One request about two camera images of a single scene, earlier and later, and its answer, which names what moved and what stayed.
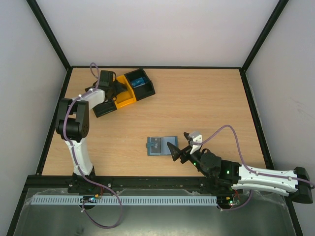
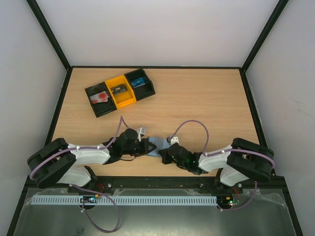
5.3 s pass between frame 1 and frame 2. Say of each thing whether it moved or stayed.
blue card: stayed
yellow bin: stayed
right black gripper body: moved
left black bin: stayed
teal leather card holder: stayed
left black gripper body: moved
